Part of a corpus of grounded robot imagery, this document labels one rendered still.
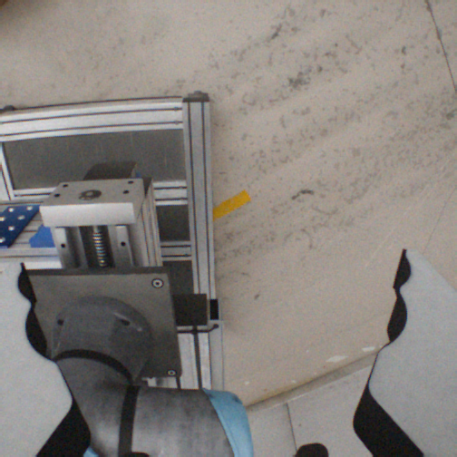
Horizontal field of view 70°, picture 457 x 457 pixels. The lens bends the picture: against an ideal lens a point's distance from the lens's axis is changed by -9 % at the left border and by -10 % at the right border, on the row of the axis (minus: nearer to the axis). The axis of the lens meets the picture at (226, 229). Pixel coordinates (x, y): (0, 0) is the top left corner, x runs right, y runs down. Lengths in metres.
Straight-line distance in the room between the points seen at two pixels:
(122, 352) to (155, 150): 0.90
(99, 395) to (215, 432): 0.14
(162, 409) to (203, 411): 0.04
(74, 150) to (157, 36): 0.52
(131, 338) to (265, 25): 1.20
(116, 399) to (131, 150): 0.99
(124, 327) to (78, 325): 0.06
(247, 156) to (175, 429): 1.25
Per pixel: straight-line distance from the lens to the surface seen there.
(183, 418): 0.42
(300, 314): 2.03
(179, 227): 1.40
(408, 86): 1.66
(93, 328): 0.50
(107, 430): 0.42
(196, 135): 1.24
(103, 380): 0.46
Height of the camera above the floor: 1.43
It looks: 60 degrees down
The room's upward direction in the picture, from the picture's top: 174 degrees clockwise
